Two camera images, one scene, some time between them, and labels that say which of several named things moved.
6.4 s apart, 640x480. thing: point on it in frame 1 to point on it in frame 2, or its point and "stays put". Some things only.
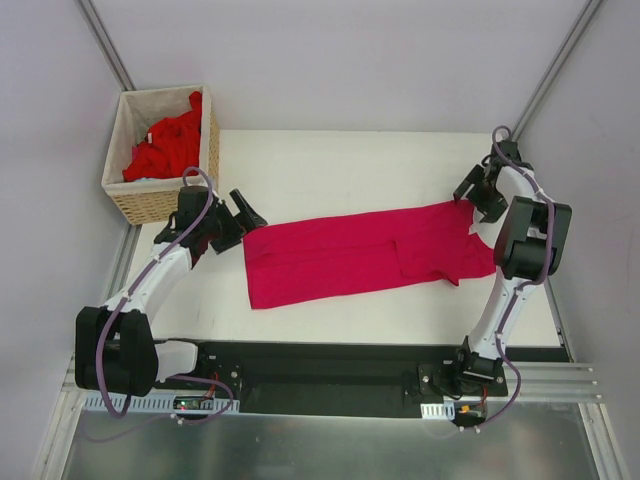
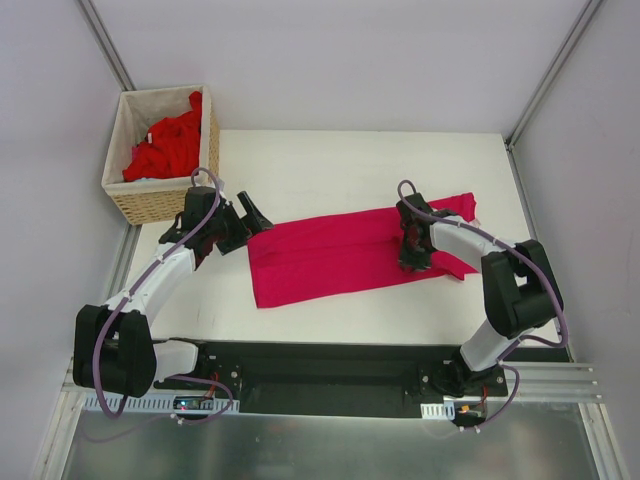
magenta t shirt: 296,264 stays put
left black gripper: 230,228 stays put
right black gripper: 486,189 to 413,242
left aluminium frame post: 106,45 stays put
